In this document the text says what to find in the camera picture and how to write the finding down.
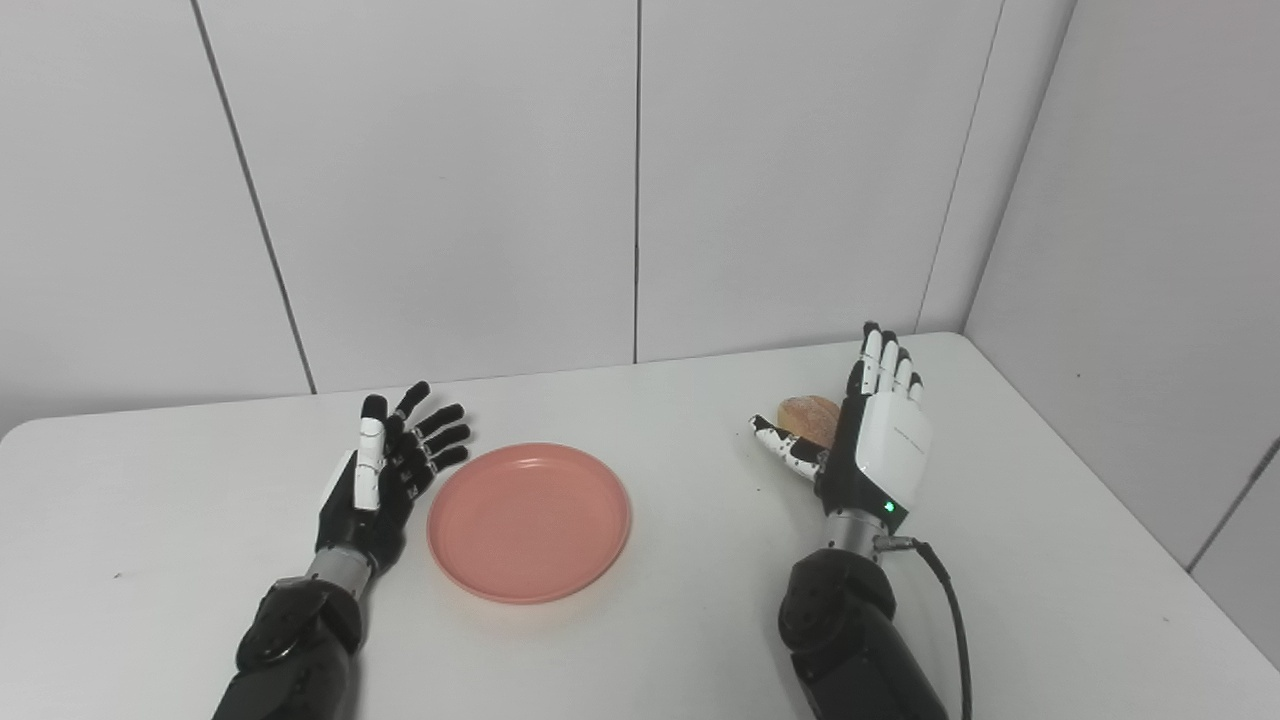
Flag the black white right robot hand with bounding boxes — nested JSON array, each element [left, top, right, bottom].
[[750, 321, 933, 533]]

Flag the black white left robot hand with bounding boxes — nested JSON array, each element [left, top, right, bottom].
[[315, 381, 471, 577]]

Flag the golden bread roll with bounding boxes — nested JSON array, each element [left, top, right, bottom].
[[778, 395, 843, 449]]

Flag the pink round plate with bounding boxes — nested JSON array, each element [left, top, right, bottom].
[[426, 443, 633, 605]]

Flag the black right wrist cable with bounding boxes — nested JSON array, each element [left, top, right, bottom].
[[873, 535, 975, 720]]

